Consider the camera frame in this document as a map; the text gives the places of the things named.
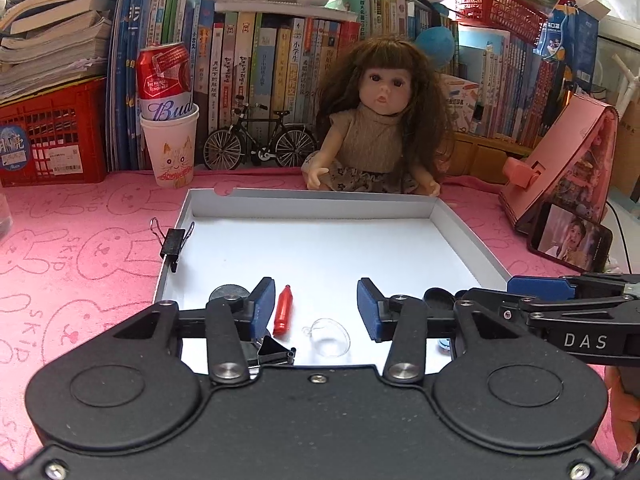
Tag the brown cardboard box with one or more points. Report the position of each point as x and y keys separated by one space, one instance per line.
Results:
x=627 y=160

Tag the wooden drawer organizer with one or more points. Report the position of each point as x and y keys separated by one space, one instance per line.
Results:
x=490 y=157

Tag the black binder clip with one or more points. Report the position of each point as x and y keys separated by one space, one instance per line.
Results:
x=272 y=352
x=172 y=247

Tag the blue carton box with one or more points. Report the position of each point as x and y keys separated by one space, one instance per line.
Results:
x=575 y=45

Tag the black miniature bicycle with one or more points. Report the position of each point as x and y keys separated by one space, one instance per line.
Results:
x=235 y=145

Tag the black smartphone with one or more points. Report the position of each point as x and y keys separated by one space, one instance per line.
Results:
x=570 y=237

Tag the red plastic basket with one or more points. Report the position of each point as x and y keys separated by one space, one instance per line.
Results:
x=495 y=10

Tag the brown haired doll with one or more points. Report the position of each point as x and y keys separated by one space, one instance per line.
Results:
x=380 y=125

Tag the white paper cup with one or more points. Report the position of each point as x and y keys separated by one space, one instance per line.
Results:
x=172 y=155

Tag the stack of lying books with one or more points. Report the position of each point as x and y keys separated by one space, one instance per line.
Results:
x=50 y=40

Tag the pink rabbit print towel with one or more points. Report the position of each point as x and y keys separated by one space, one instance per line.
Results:
x=75 y=270

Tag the row of upright books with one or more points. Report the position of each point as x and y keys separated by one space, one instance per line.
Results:
x=280 y=75

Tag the grey cardboard box tray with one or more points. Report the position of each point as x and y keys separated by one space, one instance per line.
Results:
x=325 y=250

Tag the white pipe stand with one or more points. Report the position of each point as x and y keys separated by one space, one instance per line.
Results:
x=629 y=85

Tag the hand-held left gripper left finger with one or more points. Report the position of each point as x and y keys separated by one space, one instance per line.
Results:
x=262 y=307

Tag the red beer can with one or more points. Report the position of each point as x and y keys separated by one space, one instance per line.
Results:
x=165 y=80

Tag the person's right hand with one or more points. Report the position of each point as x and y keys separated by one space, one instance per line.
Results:
x=620 y=395

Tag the white printed carton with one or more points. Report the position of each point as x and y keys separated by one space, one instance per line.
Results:
x=460 y=102

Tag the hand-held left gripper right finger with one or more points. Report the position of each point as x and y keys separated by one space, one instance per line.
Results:
x=369 y=310

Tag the red plastic crate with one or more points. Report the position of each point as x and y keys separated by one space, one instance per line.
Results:
x=50 y=140

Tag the round grey metal disc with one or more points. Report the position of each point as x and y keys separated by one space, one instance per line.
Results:
x=230 y=292

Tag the pink triangular phone stand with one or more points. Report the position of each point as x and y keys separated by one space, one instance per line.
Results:
x=570 y=150

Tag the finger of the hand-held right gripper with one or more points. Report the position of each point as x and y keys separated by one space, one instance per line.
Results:
x=540 y=287
x=515 y=310

